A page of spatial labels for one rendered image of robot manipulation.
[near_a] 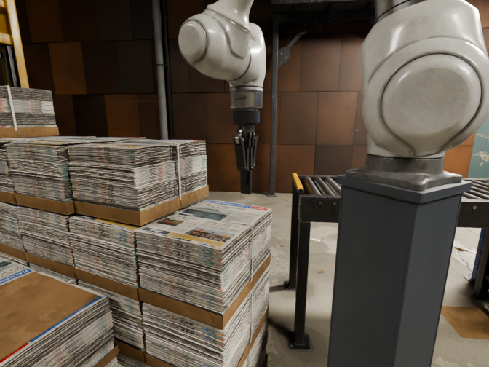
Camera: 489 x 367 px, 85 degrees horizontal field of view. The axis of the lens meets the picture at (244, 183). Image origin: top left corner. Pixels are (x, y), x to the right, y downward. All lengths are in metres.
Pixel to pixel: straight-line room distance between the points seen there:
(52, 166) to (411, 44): 0.98
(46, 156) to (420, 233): 1.05
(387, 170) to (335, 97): 3.85
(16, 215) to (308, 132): 3.81
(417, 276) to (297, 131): 3.81
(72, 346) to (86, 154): 0.55
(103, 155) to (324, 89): 3.88
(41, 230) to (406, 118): 1.14
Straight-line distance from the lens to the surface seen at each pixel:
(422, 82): 0.41
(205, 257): 0.70
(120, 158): 0.84
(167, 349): 0.97
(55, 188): 1.07
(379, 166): 0.66
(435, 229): 0.71
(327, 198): 1.27
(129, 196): 0.83
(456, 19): 0.48
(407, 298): 0.71
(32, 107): 1.66
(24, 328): 0.99
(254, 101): 0.73
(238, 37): 0.61
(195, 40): 0.58
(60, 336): 0.96
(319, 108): 4.42
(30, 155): 1.14
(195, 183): 1.03
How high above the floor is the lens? 1.13
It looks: 13 degrees down
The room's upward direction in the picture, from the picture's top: straight up
